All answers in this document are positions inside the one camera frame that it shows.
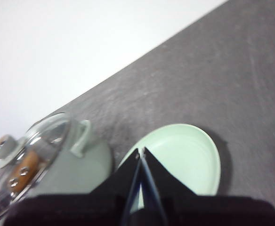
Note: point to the pale green electric steamer pot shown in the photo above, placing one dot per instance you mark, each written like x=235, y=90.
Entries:
x=81, y=171

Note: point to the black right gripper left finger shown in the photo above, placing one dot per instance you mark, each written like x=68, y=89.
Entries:
x=121, y=179

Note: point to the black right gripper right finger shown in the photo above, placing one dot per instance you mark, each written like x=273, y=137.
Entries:
x=161, y=176

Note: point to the pale green round plate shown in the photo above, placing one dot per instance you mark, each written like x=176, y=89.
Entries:
x=187, y=160

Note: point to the glass lid with green knob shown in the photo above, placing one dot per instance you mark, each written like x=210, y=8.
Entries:
x=45, y=131

